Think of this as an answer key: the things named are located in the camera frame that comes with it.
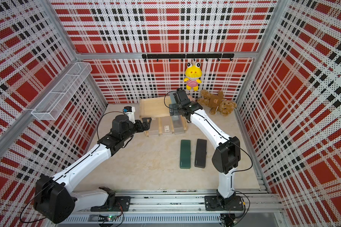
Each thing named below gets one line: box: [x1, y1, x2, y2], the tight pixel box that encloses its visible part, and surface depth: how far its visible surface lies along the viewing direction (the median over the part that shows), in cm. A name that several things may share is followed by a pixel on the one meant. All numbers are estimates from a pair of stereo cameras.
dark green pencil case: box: [179, 139, 192, 169], surface depth 92 cm
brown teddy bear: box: [197, 89, 238, 117], surface depth 114 cm
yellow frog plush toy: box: [183, 61, 203, 92], surface depth 95 cm
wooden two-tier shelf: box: [139, 96, 188, 138], surface depth 101 cm
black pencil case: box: [194, 138, 207, 169], surface depth 94 cm
